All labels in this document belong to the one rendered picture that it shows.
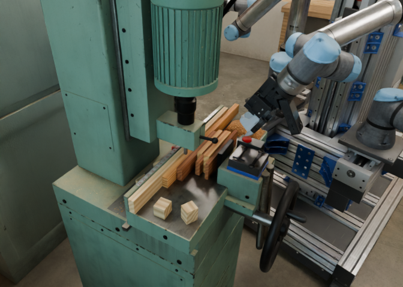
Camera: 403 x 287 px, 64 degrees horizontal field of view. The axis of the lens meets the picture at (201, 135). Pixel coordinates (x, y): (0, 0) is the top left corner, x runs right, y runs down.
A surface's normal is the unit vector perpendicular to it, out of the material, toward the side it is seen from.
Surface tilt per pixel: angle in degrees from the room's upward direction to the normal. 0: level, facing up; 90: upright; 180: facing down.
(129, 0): 90
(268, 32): 90
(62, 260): 0
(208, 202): 0
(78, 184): 0
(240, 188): 90
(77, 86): 90
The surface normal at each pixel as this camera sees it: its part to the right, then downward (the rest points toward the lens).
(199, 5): 0.34, 0.54
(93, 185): 0.04, -0.83
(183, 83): -0.04, 0.56
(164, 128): -0.48, 0.48
